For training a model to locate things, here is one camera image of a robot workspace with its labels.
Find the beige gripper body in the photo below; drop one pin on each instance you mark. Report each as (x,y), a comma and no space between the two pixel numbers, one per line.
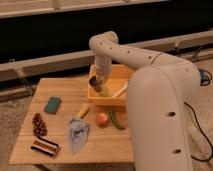
(103,67)

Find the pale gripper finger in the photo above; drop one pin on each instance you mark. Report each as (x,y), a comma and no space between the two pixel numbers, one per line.
(104,91)
(119,92)

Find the dark brown cup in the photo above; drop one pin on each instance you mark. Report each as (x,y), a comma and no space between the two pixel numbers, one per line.
(95,84)

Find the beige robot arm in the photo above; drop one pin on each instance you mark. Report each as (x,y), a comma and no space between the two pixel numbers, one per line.
(155,98)

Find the yellow plastic tray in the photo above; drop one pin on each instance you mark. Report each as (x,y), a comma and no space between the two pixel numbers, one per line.
(119,75)

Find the red orange apple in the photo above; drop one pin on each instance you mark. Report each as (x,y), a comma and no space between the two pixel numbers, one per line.
(101,120)

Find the green chili pepper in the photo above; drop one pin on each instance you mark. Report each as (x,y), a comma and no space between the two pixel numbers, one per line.
(114,120)

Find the green sponge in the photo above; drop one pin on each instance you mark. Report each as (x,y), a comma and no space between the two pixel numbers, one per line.
(52,105)

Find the brown pine cone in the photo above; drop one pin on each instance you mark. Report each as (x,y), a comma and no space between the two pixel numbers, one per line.
(39,126)

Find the striped brown white cloth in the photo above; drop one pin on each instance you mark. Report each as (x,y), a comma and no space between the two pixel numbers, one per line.
(45,146)

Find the trowel with yellow handle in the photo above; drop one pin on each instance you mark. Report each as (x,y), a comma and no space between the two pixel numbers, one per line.
(78,130)

